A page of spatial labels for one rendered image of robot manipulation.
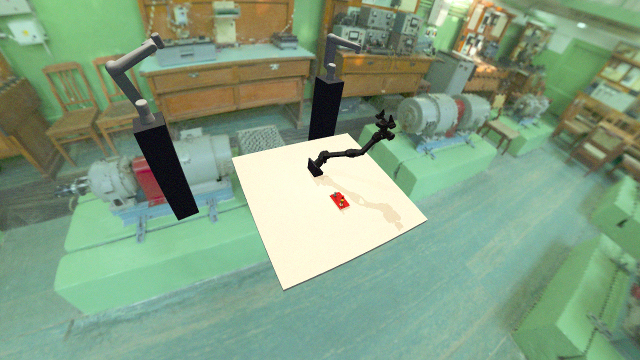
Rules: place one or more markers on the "red circuit board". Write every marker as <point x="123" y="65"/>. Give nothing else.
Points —
<point x="339" y="200"/>

